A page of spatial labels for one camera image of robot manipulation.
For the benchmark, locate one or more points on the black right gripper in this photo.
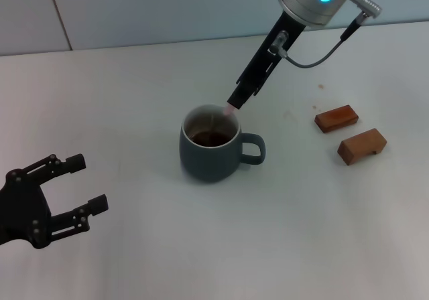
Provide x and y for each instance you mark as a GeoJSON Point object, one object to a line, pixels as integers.
{"type": "Point", "coordinates": [268, 52]}

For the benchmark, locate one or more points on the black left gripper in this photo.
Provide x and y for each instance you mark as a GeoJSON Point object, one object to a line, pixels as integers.
{"type": "Point", "coordinates": [20, 209]}

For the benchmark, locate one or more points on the grey ceramic mug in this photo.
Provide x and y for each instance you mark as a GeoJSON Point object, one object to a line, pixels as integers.
{"type": "Point", "coordinates": [207, 162]}

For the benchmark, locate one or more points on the flat reddish wooden block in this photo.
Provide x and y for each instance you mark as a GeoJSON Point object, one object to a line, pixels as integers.
{"type": "Point", "coordinates": [336, 118]}

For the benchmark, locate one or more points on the light notched wooden block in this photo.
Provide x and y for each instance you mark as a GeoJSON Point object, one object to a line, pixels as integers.
{"type": "Point", "coordinates": [360, 146]}

